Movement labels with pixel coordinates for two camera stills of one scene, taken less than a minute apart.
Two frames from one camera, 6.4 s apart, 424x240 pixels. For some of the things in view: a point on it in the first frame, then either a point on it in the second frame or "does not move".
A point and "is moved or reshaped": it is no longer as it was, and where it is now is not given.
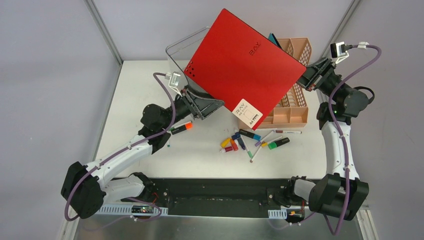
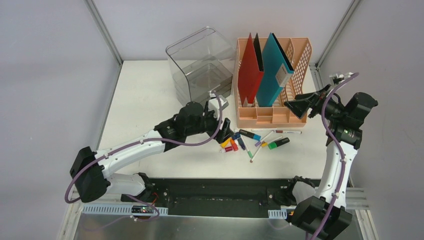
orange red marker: [234, 144] does not move
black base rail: [214, 198] does not move
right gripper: [316, 74] -> [299, 107]
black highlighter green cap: [272, 145] does not move
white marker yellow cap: [264, 144] does not move
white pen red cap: [299, 132] does not move
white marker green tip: [249, 153] does not move
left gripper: [191, 103] -> [218, 127]
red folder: [243, 70] is moved or reshaped
